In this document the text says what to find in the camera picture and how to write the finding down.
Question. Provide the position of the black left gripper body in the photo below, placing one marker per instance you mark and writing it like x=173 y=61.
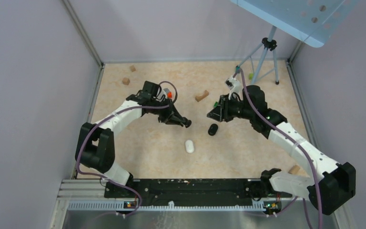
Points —
x=165 y=114

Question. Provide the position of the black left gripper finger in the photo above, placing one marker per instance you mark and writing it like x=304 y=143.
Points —
x=176 y=114
x=180 y=122

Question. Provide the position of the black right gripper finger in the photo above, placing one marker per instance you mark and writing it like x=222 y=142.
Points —
x=219 y=108
x=215 y=116

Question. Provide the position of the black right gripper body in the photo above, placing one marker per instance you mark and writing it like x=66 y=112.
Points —
x=229 y=107

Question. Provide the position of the black earbud charging case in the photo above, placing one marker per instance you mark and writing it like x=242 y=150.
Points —
x=213 y=129

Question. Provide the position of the white earbud charging case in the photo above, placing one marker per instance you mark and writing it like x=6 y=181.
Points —
x=189 y=146

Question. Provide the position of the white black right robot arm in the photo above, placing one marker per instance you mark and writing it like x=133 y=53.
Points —
x=329 y=185

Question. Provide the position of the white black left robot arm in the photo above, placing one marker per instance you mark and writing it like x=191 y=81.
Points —
x=96 y=141

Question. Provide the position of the brown wooden arch block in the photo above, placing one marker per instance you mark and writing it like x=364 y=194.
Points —
x=199 y=98

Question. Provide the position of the small tan wooden cube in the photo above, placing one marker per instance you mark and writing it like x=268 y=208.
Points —
x=132 y=68

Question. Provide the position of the grey tripod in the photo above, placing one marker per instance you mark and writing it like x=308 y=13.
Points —
x=269 y=45

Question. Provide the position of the tan block near base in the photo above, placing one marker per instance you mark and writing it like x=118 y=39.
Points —
x=294 y=170

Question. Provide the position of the light blue perforated panel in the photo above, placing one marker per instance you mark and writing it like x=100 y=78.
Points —
x=311 y=21

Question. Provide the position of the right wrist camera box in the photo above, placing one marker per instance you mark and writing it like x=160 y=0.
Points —
x=235 y=87

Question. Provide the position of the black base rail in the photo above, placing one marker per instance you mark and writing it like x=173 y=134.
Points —
x=218 y=192

